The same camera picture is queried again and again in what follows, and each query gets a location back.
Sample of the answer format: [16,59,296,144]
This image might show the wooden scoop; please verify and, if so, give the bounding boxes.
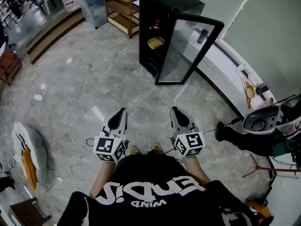
[239,76,256,110]

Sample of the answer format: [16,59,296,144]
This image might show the orange bag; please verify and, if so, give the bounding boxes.
[246,201,273,224]

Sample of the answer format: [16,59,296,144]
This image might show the white and orange plush toy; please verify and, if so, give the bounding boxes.
[12,122,49,191]

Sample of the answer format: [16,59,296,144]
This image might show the brown stand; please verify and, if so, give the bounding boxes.
[242,153,301,179]

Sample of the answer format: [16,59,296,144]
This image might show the dark wooden table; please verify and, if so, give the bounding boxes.
[8,196,53,226]

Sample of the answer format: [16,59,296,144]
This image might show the black bag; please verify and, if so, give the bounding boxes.
[0,176,16,193]

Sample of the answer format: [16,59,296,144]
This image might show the person's left forearm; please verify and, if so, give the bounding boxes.
[89,159,118,199]

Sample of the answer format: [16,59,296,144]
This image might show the person's black printed shirt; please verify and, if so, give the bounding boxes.
[57,152,260,226]

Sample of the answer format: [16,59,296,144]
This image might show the brown wooden stool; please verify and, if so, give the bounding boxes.
[0,44,24,87]

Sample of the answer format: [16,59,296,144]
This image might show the grey metal cabinet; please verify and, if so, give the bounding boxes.
[75,0,116,30]

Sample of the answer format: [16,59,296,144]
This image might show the yellow tray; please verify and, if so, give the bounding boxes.
[147,36,165,50]

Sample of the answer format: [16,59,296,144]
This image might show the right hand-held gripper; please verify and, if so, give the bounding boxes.
[170,106,206,159]

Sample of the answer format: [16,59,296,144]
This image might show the wooden steps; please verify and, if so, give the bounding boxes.
[24,8,86,65]

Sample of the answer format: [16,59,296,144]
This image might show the white curved counter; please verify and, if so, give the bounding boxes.
[194,38,281,122]

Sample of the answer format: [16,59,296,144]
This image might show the black mini fridge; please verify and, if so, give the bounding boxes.
[138,0,225,86]

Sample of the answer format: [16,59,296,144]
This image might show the person's right forearm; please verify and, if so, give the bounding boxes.
[183,154,212,186]

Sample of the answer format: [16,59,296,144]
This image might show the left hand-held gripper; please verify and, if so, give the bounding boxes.
[93,107,129,163]

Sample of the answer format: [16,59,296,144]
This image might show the white cable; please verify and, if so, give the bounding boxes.
[13,50,96,193]

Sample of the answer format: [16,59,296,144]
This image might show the wooden shelf cart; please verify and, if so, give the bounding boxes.
[103,0,141,39]

